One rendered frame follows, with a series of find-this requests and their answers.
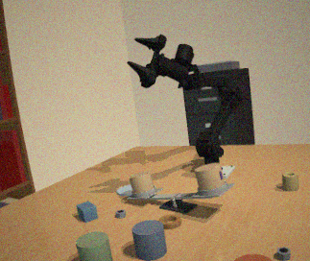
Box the small blue block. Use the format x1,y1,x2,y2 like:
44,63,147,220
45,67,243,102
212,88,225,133
76,201,99,223

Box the tan cup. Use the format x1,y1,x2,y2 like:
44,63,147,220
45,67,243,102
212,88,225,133
195,163,226,190
129,171,154,193

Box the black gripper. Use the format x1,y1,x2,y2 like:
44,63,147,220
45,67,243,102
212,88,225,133
127,34,177,88

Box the brown ring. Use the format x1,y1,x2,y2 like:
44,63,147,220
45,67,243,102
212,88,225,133
159,214,181,229

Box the red round dish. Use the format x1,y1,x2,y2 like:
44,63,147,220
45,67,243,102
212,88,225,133
234,253,273,261

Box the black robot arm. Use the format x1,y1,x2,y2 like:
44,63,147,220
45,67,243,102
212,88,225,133
170,44,243,165

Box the pale grey round disc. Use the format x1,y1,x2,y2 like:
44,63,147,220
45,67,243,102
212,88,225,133
117,184,132,196

